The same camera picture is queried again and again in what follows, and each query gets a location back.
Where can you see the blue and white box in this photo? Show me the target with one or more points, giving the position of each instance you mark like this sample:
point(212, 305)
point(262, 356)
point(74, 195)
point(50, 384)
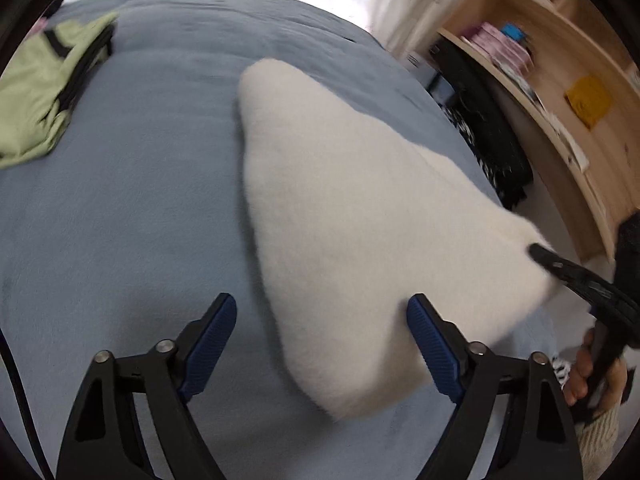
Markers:
point(440, 85)

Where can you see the yellow cloth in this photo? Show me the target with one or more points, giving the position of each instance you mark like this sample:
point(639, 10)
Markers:
point(589, 101)

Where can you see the wooden shelf unit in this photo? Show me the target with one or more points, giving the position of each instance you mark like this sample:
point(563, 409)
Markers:
point(565, 90)

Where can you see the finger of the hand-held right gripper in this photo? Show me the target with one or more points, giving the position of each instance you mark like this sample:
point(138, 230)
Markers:
point(570, 272)

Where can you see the black clothes pile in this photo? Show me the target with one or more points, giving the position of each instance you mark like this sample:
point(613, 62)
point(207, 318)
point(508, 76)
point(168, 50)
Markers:
point(485, 135)

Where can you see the person's right forearm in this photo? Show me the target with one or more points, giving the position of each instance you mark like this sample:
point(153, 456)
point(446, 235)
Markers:
point(597, 440)

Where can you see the person's right hand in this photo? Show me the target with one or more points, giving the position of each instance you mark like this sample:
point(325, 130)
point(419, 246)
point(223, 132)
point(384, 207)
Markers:
point(582, 375)

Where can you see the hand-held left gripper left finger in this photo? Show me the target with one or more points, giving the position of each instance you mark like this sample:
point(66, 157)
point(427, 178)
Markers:
point(210, 345)

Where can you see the white fuzzy cardigan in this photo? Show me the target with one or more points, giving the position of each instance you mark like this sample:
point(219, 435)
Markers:
point(360, 220)

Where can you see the light green garment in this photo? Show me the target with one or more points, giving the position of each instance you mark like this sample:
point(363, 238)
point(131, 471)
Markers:
point(40, 90)

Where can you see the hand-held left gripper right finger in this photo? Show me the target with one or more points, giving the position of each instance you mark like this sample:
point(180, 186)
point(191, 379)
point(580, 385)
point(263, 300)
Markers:
point(432, 345)

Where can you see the blue bed blanket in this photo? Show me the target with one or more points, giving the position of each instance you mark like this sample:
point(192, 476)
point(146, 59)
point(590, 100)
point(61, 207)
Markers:
point(125, 200)

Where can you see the stack of pink boxes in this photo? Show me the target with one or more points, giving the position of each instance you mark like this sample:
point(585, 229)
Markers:
point(500, 45)

